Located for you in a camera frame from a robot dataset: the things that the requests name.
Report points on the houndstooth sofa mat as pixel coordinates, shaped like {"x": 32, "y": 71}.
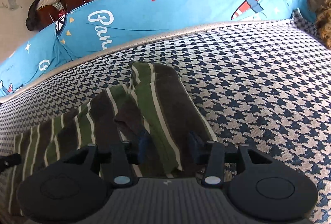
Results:
{"x": 258, "y": 89}

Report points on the green brown striped t-shirt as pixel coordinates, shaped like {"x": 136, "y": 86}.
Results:
{"x": 160, "y": 99}

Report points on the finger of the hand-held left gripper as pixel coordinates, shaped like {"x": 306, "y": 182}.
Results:
{"x": 10, "y": 161}

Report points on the red floral cloth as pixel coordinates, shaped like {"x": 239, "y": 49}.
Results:
{"x": 61, "y": 13}

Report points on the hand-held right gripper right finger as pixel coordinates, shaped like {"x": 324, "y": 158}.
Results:
{"x": 194, "y": 145}

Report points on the blue printed sofa cover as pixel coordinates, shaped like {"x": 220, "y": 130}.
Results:
{"x": 194, "y": 6}

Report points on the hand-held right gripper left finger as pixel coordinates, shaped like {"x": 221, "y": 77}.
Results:
{"x": 143, "y": 147}

